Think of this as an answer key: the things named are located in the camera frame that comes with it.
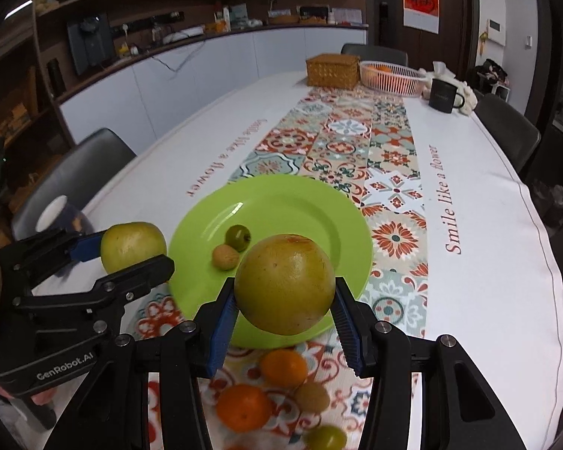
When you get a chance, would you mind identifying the large yellow-green round pear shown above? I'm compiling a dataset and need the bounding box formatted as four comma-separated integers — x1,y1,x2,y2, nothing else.
233,233,337,337

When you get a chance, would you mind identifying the black bag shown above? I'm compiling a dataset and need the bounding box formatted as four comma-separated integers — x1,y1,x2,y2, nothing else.
469,58,513,100

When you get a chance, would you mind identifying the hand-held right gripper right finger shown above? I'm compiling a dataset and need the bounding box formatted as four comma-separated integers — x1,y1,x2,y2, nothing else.
333,277,521,450

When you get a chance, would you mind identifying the wicker box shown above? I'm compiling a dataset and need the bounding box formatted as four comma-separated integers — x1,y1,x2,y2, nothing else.
306,54,361,88

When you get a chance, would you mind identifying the small green jujube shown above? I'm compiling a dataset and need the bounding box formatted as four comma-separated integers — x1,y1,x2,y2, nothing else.
226,225,252,250
305,424,348,450

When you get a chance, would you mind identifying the dark trash bag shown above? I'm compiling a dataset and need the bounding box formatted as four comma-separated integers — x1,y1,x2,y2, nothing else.
530,180,563,228

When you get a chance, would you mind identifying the black bottle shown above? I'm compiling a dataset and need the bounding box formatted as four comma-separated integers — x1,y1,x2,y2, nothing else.
47,58,68,98

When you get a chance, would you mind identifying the white cloth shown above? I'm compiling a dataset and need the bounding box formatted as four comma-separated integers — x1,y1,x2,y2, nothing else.
420,61,479,116

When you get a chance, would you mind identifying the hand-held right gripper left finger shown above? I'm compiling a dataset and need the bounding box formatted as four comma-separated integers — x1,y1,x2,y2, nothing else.
42,279,240,450

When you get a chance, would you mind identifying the blue and white cup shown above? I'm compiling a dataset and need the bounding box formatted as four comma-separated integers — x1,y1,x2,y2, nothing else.
35,194,93,240

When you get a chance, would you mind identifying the patterned table runner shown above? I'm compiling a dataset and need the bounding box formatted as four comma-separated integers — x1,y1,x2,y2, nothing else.
122,85,430,450

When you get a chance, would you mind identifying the black mug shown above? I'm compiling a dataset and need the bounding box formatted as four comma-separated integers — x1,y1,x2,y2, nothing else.
428,79,466,114

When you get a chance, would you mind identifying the kiwi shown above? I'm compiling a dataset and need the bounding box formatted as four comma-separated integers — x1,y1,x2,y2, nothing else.
294,381,330,411

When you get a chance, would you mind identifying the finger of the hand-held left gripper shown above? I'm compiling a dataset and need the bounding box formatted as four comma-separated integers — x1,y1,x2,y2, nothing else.
12,254,176,320
0,229,105,291

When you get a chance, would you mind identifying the dark chair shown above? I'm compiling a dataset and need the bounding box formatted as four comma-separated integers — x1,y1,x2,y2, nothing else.
471,93,541,172
340,43,409,67
12,128,138,241

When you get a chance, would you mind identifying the white wall intercom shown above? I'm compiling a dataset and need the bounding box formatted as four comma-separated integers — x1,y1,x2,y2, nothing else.
485,18,506,47

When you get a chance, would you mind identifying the walnut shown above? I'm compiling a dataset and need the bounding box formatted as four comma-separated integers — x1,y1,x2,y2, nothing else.
212,244,240,271

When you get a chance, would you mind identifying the black monitor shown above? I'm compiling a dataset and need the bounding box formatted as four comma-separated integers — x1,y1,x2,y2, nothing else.
67,13,116,76

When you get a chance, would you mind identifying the green plate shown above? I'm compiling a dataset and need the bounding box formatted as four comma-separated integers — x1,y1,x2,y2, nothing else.
169,174,374,350

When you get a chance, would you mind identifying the green apple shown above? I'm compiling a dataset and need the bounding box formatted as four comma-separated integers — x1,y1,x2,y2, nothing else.
100,222,168,275

